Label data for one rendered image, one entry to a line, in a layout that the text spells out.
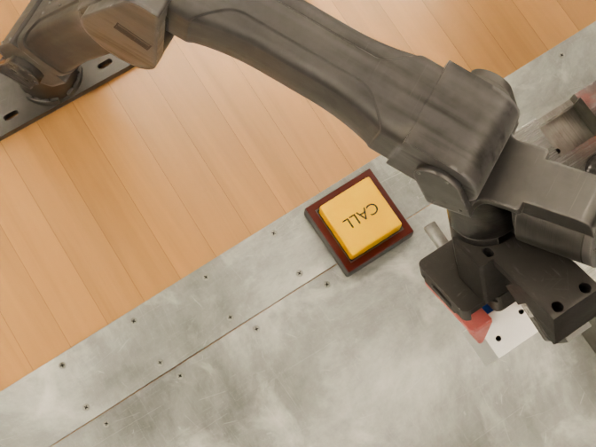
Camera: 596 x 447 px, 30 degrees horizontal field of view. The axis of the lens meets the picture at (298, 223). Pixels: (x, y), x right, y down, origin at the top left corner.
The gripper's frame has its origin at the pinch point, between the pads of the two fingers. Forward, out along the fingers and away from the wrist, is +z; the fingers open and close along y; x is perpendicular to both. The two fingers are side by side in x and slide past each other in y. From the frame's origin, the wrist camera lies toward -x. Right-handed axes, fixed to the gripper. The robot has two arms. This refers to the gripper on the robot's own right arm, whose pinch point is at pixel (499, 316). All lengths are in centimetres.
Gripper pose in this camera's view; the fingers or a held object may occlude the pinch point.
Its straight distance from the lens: 97.8
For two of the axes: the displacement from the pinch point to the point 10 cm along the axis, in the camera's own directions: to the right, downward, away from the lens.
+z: 2.2, 6.1, 7.6
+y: 8.3, -5.2, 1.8
